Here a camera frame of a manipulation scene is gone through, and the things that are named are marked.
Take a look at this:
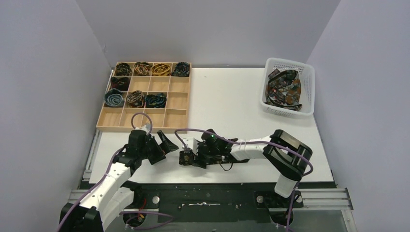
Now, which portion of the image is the black gold floral tie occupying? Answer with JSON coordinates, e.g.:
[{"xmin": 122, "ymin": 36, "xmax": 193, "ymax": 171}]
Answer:
[{"xmin": 178, "ymin": 151, "xmax": 249, "ymax": 166}]

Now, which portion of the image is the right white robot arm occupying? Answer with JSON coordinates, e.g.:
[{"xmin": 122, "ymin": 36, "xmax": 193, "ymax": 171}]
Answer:
[{"xmin": 180, "ymin": 129, "xmax": 313, "ymax": 198}]

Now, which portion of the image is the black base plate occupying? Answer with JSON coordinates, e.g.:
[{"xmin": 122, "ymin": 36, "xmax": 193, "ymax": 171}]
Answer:
[{"xmin": 123, "ymin": 181, "xmax": 331, "ymax": 225}]

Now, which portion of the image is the light blue rolled tie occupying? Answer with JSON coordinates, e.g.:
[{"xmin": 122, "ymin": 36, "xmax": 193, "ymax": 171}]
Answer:
[{"xmin": 104, "ymin": 88, "xmax": 125, "ymax": 108}]

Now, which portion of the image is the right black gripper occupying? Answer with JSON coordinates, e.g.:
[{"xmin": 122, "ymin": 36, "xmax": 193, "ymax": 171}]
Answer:
[{"xmin": 190, "ymin": 141, "xmax": 219, "ymax": 167}]

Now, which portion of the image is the yellow rolled tie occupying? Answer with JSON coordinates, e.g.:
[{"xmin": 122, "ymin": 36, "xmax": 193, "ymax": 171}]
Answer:
[{"xmin": 151, "ymin": 63, "xmax": 172, "ymax": 76}]

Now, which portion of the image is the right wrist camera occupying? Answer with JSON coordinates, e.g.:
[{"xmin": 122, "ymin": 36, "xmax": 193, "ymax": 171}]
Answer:
[{"xmin": 182, "ymin": 137, "xmax": 198, "ymax": 154}]

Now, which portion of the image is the dark rolled tie top-left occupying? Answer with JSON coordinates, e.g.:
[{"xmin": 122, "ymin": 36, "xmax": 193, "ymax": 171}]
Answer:
[{"xmin": 114, "ymin": 62, "xmax": 132, "ymax": 76}]

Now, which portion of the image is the maroon rolled tie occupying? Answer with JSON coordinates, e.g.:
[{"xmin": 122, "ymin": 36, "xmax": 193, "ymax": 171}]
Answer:
[{"xmin": 110, "ymin": 76, "xmax": 131, "ymax": 91}]

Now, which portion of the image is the white plastic basket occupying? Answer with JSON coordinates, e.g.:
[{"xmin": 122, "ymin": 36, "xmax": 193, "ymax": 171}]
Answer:
[{"xmin": 260, "ymin": 58, "xmax": 315, "ymax": 119}]

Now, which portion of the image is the brown patterned rolled tie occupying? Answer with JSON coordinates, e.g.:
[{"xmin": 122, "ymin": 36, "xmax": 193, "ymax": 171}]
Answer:
[{"xmin": 126, "ymin": 90, "xmax": 146, "ymax": 108}]

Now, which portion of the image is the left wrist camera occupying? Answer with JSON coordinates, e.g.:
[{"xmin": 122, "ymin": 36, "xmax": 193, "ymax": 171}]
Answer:
[{"xmin": 134, "ymin": 123, "xmax": 152, "ymax": 134}]

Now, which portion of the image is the wooden compartment tray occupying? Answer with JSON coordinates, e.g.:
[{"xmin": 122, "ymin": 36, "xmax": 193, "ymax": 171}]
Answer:
[{"xmin": 96, "ymin": 61, "xmax": 192, "ymax": 132}]

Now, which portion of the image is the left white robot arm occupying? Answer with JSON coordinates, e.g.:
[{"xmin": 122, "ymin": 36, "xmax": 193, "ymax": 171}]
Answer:
[{"xmin": 57, "ymin": 129, "xmax": 179, "ymax": 232}]

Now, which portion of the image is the dark blue rolled tie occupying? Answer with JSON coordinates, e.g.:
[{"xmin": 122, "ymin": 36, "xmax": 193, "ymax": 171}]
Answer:
[{"xmin": 172, "ymin": 62, "xmax": 190, "ymax": 77}]

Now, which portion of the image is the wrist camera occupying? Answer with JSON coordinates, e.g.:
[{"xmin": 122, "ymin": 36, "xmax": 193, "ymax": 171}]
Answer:
[
  {"xmin": 134, "ymin": 123, "xmax": 152, "ymax": 134},
  {"xmin": 182, "ymin": 137, "xmax": 198, "ymax": 154}
]

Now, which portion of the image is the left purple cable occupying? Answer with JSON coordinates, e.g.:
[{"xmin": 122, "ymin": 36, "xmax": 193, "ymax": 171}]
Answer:
[{"xmin": 58, "ymin": 112, "xmax": 175, "ymax": 232}]

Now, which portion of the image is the teal dark rolled tie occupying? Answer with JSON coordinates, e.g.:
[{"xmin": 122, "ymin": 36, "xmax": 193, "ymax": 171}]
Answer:
[{"xmin": 146, "ymin": 93, "xmax": 167, "ymax": 108}]

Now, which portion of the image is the pile of patterned ties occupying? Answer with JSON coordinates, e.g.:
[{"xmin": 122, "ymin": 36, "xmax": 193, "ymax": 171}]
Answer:
[{"xmin": 264, "ymin": 69, "xmax": 303, "ymax": 112}]

